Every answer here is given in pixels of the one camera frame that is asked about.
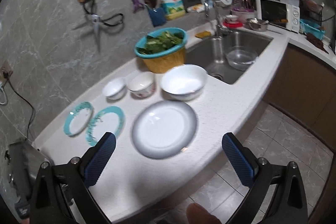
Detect yellow sponge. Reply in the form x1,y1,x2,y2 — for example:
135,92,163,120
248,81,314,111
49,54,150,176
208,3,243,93
195,31,211,39

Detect clear glass bowl in sink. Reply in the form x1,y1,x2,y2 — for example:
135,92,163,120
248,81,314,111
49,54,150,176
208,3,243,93
226,46,258,71

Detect teal plastic basket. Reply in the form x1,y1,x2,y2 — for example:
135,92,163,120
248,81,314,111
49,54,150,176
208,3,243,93
299,19,325,40

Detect large grey-rimmed white plate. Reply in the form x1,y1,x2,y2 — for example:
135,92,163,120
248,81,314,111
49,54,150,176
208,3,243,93
131,100,198,159

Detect white bowl red pattern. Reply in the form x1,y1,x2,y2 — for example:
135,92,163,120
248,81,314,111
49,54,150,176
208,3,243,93
127,72,156,98

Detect chrome faucet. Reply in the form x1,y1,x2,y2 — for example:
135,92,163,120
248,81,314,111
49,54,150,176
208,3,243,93
204,0,233,37

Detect teal floral plate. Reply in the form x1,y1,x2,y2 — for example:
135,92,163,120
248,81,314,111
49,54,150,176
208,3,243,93
63,101,93,136
85,106,125,146

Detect person's right hand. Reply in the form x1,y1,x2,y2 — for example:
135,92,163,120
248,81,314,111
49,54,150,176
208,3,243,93
186,203,221,224

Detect wall power socket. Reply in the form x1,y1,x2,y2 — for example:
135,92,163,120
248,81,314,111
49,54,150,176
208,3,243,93
0,60,13,82

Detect small bowl on red lid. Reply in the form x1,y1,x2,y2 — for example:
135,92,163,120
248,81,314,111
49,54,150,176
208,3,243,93
225,15,239,23

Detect yellow dish soap jug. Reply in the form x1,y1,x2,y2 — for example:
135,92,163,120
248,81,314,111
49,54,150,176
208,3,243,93
160,0,186,20

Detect steel pot on counter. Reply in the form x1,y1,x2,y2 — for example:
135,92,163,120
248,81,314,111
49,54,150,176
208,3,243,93
246,18,269,32

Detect black power cable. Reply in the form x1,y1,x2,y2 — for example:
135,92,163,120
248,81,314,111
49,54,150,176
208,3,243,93
3,71,37,139

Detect small white bowl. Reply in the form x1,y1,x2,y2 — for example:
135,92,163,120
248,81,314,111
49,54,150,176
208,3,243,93
102,78,127,101

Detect stainless steel rice cooker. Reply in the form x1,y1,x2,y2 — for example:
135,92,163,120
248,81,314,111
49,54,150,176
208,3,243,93
5,139,52,219

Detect large white bowl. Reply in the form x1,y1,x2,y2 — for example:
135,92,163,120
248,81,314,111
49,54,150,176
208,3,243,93
160,64,208,101

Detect white cable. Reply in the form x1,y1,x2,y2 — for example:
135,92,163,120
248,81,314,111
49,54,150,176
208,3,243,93
0,79,9,106

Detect stainless steel sink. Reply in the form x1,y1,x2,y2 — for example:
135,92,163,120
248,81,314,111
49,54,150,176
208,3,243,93
186,31,272,85

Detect kitchen scissors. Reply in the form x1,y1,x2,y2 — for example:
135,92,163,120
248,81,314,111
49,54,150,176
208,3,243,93
72,0,124,53

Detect wooden lower cabinet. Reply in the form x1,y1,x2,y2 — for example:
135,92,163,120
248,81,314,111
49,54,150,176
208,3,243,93
265,45,335,149

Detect white microwave oven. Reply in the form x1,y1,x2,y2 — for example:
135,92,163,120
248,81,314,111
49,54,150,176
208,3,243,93
255,0,300,33

